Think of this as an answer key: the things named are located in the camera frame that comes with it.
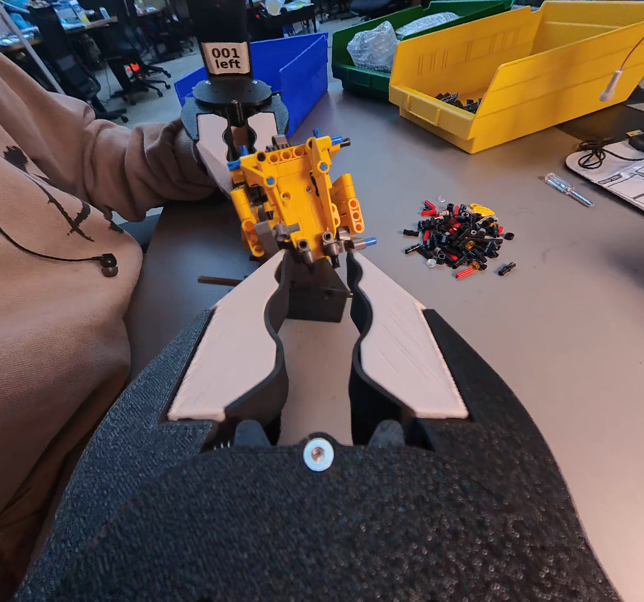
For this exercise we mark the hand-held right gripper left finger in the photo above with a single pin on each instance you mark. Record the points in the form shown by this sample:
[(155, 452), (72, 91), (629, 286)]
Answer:
[(226, 360)]

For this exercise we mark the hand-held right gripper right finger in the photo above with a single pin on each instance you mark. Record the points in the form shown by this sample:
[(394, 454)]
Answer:
[(407, 360)]

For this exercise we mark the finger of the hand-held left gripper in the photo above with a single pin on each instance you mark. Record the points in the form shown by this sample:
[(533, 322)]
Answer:
[(265, 129), (211, 149)]

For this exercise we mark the yellow toy robot model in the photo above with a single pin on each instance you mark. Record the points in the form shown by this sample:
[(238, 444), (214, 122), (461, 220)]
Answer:
[(292, 194)]

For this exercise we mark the pile of small connector pins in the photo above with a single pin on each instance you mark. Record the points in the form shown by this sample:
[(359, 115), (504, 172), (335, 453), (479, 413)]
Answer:
[(463, 239)]

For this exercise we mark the person's left forearm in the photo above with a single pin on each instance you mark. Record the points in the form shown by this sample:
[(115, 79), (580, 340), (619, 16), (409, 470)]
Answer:
[(151, 169)]

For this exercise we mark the blue plastic bin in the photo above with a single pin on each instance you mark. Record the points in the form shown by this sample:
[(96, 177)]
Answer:
[(302, 78)]

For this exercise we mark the green plastic bin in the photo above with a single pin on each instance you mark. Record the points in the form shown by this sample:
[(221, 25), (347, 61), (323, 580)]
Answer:
[(362, 81)]

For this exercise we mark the black connector pin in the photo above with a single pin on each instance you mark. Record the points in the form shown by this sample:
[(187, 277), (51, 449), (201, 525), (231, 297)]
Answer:
[(410, 233), (507, 268), (412, 248)]

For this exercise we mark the person's beige sweatshirt torso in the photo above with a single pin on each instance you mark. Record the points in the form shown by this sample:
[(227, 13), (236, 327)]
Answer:
[(60, 335)]

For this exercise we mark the bubble wrap sheet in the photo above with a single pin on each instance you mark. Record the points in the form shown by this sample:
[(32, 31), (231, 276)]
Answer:
[(427, 23)]

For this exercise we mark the heap of dark connector pieces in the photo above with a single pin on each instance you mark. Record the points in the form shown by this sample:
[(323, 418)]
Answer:
[(460, 102)]

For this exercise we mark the yellow plastic storage bin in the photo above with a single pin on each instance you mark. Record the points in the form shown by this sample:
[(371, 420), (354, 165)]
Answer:
[(503, 58)]

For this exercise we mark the white book stand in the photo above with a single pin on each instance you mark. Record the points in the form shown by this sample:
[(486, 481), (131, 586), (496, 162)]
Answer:
[(583, 159)]

